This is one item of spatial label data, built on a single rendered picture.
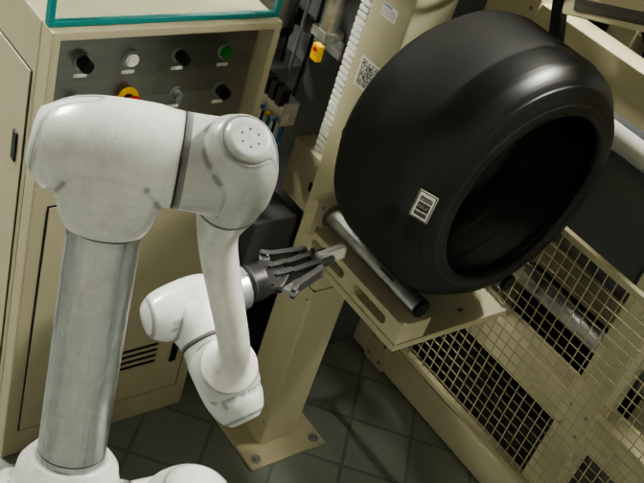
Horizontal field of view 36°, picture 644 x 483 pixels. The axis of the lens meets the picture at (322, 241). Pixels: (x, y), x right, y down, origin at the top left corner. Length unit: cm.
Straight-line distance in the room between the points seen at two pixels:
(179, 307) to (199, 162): 56
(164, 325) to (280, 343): 97
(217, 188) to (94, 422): 41
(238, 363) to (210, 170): 50
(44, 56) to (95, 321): 80
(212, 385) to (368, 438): 143
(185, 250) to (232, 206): 123
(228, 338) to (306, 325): 101
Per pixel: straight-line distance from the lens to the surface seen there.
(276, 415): 287
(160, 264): 251
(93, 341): 138
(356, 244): 224
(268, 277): 187
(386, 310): 216
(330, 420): 310
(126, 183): 126
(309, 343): 269
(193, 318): 177
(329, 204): 228
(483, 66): 191
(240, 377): 171
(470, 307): 238
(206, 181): 126
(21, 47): 214
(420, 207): 187
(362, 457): 304
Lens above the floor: 218
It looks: 35 degrees down
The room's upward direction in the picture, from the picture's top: 19 degrees clockwise
